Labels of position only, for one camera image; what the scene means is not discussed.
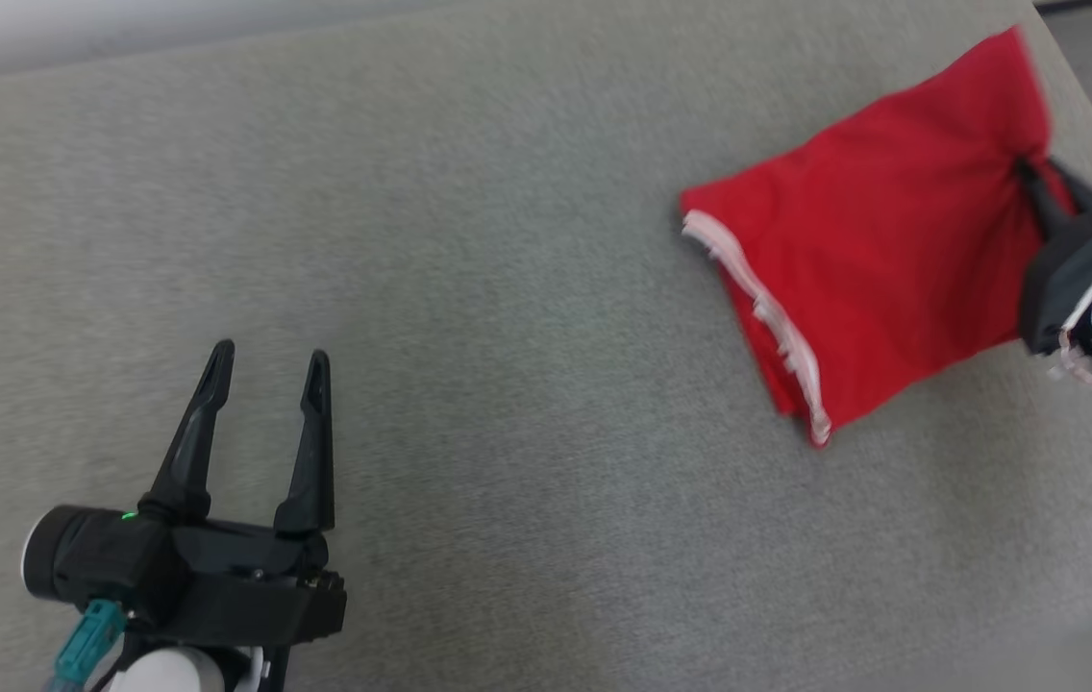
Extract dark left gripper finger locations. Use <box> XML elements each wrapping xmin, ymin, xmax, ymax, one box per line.
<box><xmin>137</xmin><ymin>339</ymin><xmax>236</xmax><ymax>525</ymax></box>
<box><xmin>274</xmin><ymin>350</ymin><xmax>335</xmax><ymax>536</ymax></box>

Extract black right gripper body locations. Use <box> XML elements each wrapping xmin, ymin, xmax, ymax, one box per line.
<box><xmin>1020</xmin><ymin>204</ymin><xmax>1092</xmax><ymax>357</ymax></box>

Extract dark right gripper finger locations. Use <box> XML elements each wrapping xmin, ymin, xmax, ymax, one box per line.
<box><xmin>1015</xmin><ymin>159</ymin><xmax>1071</xmax><ymax>241</ymax></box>
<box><xmin>1046</xmin><ymin>156</ymin><xmax>1092</xmax><ymax>214</ymax></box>

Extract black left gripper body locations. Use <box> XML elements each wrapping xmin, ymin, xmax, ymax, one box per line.
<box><xmin>22</xmin><ymin>505</ymin><xmax>331</xmax><ymax>626</ymax></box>

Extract red basketball jersey white sleeves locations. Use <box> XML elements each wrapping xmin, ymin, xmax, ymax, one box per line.
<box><xmin>679</xmin><ymin>26</ymin><xmax>1076</xmax><ymax>448</ymax></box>

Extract grey fabric sofa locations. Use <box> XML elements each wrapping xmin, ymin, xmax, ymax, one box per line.
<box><xmin>0</xmin><ymin>0</ymin><xmax>1092</xmax><ymax>692</ymax></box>

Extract teal left camera connector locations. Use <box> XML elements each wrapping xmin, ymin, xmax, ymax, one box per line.
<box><xmin>51</xmin><ymin>599</ymin><xmax>127</xmax><ymax>692</ymax></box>

